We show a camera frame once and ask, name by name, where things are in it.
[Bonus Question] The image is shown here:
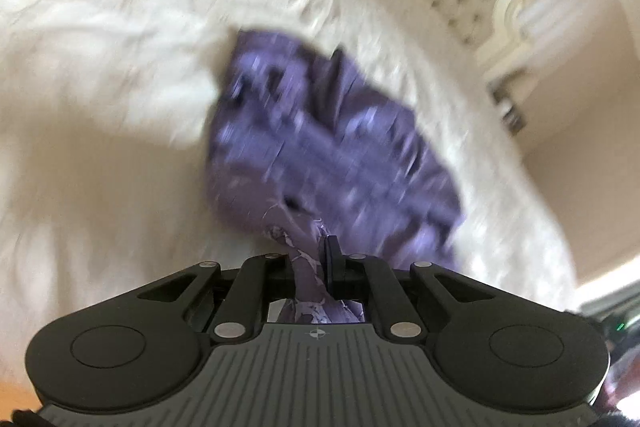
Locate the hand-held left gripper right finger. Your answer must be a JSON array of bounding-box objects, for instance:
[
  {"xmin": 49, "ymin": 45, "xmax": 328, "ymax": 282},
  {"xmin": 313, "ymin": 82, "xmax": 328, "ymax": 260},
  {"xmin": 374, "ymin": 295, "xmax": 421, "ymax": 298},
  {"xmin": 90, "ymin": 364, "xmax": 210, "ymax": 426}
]
[{"xmin": 322, "ymin": 234, "xmax": 502, "ymax": 344}]

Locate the bed with white bedspread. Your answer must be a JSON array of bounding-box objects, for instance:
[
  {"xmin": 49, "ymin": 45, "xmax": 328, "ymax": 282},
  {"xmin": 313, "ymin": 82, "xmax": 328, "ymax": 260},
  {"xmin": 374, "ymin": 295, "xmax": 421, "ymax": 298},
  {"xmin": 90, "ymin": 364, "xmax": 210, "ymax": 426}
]
[{"xmin": 0, "ymin": 0, "xmax": 582, "ymax": 408}]

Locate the person's right forearm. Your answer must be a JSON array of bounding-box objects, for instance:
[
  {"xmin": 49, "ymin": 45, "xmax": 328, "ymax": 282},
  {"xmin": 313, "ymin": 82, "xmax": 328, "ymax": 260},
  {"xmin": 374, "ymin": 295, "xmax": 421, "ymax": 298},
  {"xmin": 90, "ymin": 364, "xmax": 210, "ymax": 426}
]
[{"xmin": 597, "ymin": 349, "xmax": 640, "ymax": 419}]

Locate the purple patterned jacket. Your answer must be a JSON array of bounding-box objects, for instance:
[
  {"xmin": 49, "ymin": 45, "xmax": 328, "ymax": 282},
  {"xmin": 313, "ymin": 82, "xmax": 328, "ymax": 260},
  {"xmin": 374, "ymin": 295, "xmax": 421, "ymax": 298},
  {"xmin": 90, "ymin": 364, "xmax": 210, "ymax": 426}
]
[{"xmin": 204, "ymin": 29, "xmax": 469, "ymax": 326}]

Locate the dark bedside object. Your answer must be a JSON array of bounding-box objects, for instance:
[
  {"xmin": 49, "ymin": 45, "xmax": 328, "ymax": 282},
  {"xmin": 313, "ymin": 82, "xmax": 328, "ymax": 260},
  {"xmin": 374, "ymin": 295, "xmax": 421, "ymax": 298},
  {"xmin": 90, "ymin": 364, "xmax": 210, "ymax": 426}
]
[{"xmin": 487, "ymin": 76, "xmax": 529, "ymax": 136}]

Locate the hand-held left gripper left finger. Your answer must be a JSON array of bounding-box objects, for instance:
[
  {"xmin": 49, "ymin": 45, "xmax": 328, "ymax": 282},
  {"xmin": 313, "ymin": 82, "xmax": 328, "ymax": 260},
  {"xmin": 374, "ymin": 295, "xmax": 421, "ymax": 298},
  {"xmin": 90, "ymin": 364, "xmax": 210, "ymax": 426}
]
[{"xmin": 135, "ymin": 252, "xmax": 297, "ymax": 344}]

